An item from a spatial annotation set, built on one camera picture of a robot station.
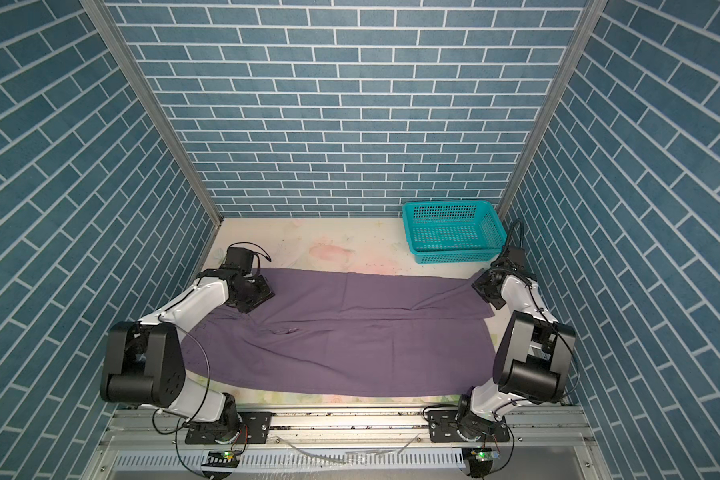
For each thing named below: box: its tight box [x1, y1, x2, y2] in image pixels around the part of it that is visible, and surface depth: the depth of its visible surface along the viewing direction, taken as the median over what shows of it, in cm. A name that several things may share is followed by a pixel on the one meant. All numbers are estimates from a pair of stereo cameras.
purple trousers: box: [180, 268, 501, 397], surface depth 90 cm
